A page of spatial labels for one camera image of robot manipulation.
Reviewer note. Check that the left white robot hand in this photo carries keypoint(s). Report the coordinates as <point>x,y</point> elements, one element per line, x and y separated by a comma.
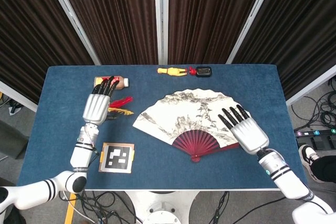
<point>95,108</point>

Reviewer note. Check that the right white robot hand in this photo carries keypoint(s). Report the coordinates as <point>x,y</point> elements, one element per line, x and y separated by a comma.
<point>249,134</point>

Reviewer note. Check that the paper folding fan red ribs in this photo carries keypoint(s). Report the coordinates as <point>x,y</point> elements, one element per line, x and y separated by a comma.
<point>183,108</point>

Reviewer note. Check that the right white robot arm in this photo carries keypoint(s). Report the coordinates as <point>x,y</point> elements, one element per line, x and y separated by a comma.
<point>286,182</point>

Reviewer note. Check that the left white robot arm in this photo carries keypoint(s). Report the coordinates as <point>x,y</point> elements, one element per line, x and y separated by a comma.
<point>78,161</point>

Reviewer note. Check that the red yellow feather shuttlecock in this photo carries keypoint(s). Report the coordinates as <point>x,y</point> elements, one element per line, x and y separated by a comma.
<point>123,101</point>

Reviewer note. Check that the brown bottle red label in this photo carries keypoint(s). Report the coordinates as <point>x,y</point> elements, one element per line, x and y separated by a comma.
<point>123,82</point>

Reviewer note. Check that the black white marker card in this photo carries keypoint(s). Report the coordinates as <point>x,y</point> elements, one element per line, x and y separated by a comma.
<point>116,158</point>

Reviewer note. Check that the white black sneaker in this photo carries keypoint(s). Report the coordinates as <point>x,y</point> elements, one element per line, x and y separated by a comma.
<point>307,155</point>

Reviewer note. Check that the small black case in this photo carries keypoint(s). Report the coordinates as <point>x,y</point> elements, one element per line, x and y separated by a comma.
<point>204,72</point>

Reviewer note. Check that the black trouser leg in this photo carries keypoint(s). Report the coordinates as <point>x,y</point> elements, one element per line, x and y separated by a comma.
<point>326,167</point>

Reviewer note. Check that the yellow rubber chicken toy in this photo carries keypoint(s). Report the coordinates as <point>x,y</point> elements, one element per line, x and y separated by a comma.
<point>173,71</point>

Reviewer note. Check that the brown fabric partition panel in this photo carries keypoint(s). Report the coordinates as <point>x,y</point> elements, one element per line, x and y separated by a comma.
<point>296,32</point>
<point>207,16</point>
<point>113,16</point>
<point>31,37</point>

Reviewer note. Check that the blue felt table mat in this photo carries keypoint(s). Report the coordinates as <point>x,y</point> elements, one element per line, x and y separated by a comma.
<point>162,176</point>

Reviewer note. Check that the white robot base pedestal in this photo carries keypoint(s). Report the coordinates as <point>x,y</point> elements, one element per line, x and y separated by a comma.
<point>162,205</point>

